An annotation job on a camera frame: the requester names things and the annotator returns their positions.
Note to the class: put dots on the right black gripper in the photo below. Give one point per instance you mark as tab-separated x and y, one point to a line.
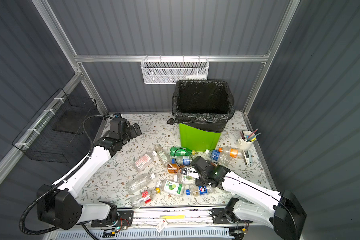
199	181

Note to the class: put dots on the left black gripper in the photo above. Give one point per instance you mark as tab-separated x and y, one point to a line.
133	134

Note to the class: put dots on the clear bottle pink label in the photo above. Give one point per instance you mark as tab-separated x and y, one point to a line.
145	160

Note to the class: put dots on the clear bottle red label front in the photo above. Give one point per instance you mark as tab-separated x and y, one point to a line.
145	197

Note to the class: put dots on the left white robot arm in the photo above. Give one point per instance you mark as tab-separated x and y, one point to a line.
57	203

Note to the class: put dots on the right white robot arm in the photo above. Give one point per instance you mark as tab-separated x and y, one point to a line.
281	212

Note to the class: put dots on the blue label bottle near bin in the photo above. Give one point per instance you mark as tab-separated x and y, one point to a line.
216	155

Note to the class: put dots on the green bottle near bin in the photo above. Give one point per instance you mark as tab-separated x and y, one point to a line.
181	151

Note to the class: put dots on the green bin with black liner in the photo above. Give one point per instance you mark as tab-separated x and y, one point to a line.
201	109

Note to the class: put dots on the blue label bottle front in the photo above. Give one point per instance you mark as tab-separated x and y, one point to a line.
199	190

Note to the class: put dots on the lime label bottle upper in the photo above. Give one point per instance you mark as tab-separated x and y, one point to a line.
184	179

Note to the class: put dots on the lime label bottle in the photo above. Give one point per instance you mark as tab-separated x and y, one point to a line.
184	179
170	187

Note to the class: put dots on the orange label clear bottle right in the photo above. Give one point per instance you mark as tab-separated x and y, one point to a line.
228	152

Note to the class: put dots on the clear bottle green-white label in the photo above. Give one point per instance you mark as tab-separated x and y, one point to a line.
161	154

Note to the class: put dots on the clear bottle blue label centre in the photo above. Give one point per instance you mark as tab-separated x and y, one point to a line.
181	160

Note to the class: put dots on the white stapler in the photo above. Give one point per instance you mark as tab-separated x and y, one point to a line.
248	158

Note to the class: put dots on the brown tea bottle left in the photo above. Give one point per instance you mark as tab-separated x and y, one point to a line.
175	169

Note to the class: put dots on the white pen cup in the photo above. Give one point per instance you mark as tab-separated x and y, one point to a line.
247	139

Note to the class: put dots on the lime label bottle lower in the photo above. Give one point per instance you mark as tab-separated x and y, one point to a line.
170	187

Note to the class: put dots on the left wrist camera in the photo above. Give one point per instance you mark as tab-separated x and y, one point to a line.
117	115

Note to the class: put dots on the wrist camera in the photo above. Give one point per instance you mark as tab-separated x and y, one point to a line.
117	115
191	172

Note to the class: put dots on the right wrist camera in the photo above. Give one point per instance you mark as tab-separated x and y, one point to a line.
191	172

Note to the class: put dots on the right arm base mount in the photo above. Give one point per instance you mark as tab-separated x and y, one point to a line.
219	216

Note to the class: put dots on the yellow marker on rail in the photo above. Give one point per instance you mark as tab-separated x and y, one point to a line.
173	217

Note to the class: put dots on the white wire wall basket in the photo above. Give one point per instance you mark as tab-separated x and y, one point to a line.
169	72

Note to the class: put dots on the white tag on rail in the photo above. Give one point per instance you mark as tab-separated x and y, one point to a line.
163	224

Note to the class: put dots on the black wire wall basket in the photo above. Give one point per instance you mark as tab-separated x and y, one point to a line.
57	135

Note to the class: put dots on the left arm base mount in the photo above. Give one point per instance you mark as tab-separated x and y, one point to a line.
124	219

